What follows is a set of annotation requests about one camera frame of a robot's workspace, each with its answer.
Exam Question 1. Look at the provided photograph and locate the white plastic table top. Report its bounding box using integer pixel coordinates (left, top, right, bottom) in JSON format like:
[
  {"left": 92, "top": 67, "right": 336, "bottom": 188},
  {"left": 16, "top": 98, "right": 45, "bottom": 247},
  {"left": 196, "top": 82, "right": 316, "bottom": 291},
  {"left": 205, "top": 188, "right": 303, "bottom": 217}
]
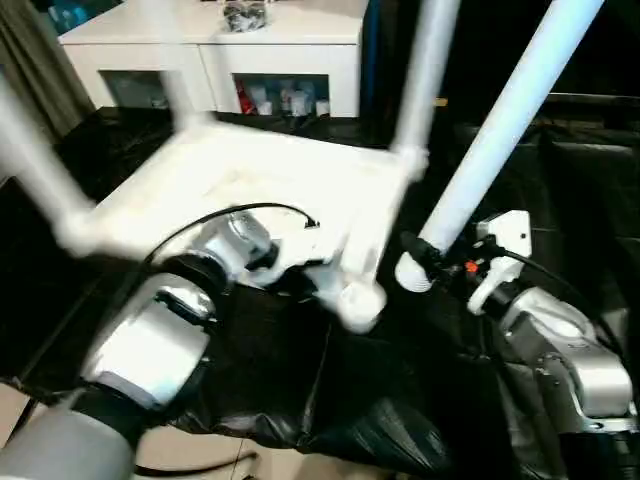
[{"left": 54, "top": 117, "right": 431, "bottom": 334}]

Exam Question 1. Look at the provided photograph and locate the black plastic mat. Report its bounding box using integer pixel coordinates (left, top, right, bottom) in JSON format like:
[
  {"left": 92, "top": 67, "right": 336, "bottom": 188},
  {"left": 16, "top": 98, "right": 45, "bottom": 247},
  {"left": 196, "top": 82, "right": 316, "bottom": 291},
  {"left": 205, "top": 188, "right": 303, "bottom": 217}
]
[{"left": 0, "top": 97, "right": 640, "bottom": 480}]

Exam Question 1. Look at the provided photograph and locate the blue upright panel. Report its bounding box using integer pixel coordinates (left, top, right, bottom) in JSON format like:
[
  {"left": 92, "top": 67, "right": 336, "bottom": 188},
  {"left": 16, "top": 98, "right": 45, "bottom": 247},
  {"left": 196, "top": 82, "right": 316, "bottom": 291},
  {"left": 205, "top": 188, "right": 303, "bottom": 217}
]
[{"left": 362, "top": 0, "right": 386, "bottom": 116}]

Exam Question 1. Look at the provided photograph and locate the black case with yellow label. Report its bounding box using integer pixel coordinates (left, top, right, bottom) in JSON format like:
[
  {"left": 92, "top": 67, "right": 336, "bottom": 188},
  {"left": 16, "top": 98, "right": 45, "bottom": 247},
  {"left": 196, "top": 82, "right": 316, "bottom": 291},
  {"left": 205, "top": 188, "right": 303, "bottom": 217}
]
[{"left": 384, "top": 0, "right": 546, "bottom": 146}]

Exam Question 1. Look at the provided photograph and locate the black long bar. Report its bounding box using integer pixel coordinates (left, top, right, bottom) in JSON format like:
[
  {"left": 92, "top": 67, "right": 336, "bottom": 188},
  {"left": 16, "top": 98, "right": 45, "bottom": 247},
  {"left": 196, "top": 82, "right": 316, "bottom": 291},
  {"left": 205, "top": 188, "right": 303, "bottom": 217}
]
[{"left": 544, "top": 91, "right": 640, "bottom": 109}]

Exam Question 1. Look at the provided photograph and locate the white cabinet with glass doors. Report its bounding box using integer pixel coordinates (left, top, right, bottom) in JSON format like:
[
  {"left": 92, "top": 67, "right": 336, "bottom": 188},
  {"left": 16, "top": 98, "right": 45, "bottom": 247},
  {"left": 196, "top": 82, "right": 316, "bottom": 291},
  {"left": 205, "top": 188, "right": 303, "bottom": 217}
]
[{"left": 57, "top": 0, "right": 364, "bottom": 119}]

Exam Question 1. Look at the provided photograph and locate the dark crumpled bag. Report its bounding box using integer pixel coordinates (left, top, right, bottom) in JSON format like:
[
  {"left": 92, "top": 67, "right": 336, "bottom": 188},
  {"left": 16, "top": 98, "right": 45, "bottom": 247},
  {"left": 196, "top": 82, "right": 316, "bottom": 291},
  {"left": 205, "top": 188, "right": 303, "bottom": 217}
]
[{"left": 222, "top": 0, "right": 269, "bottom": 31}]

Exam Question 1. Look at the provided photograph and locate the grey curtain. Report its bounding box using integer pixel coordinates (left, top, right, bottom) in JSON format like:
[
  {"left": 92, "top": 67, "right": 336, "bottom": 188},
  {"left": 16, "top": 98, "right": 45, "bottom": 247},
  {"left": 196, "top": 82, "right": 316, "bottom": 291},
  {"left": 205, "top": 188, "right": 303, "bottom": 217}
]
[{"left": 0, "top": 0, "right": 96, "bottom": 141}]

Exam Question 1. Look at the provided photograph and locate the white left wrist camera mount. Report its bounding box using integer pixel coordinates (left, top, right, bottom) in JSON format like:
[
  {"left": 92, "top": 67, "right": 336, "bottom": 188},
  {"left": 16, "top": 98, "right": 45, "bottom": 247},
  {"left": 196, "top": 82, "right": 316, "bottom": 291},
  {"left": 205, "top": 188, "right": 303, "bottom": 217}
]
[{"left": 247, "top": 219, "right": 346, "bottom": 289}]

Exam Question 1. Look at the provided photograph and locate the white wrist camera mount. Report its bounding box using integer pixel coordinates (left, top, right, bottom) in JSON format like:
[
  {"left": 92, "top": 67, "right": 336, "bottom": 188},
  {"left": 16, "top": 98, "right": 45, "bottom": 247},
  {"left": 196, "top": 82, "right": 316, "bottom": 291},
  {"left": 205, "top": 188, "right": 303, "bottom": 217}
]
[
  {"left": 247, "top": 219, "right": 346, "bottom": 289},
  {"left": 467, "top": 209, "right": 531, "bottom": 316}
]

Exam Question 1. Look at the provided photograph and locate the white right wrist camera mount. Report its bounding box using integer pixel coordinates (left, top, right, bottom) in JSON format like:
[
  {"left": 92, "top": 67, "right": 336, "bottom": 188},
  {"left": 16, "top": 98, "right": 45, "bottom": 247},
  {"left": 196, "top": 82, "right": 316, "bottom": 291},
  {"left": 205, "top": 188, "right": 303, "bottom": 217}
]
[{"left": 467, "top": 209, "right": 531, "bottom": 316}]

